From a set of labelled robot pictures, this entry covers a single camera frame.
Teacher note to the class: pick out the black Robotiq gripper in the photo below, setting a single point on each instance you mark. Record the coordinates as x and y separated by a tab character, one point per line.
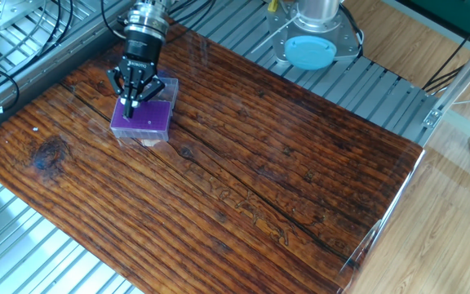
141	53

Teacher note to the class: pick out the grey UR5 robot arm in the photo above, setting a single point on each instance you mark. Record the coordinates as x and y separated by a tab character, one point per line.
310	52

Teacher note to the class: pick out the purple pipette tip box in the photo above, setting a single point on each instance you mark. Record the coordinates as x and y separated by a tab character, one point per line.
153	116

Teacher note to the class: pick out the silver perforated metal plate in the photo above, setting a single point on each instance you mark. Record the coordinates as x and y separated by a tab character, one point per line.
10	10

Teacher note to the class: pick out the wood grain table board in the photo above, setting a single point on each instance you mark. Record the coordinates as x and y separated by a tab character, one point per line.
218	224

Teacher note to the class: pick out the yellow tag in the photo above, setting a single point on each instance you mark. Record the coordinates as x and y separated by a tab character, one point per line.
273	5

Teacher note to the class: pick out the aluminium edge rail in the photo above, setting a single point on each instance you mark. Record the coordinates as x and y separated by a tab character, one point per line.
55	68

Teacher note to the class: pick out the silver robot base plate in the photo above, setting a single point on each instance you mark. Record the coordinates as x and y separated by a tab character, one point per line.
276	36

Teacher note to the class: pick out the aluminium frame post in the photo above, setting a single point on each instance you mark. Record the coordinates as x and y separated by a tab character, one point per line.
463	75

